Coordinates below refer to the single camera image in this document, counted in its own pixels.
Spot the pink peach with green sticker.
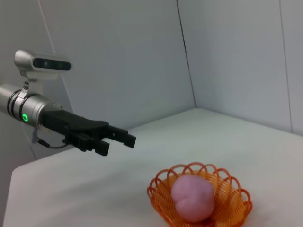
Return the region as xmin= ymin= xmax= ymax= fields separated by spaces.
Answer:
xmin=170 ymin=175 xmax=215 ymax=223

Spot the silver left camera bracket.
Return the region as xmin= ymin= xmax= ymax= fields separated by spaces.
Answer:
xmin=20 ymin=75 xmax=44 ymax=96

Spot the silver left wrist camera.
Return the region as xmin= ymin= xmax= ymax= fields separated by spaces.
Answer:
xmin=14 ymin=49 xmax=71 ymax=82

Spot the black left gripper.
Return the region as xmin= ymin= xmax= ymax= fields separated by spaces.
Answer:
xmin=39 ymin=110 xmax=137 ymax=157

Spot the orange plastic wire basket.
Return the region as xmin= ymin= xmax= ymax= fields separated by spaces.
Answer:
xmin=146 ymin=162 xmax=253 ymax=227

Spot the thin left arm cable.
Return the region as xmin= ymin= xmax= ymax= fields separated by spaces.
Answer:
xmin=32 ymin=127 xmax=70 ymax=149

